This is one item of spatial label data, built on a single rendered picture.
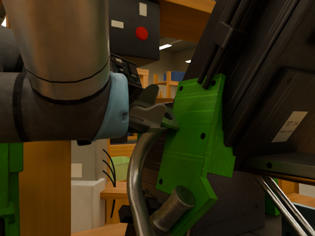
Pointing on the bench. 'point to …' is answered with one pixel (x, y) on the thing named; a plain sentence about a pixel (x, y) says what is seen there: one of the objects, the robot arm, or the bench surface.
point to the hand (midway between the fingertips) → (159, 121)
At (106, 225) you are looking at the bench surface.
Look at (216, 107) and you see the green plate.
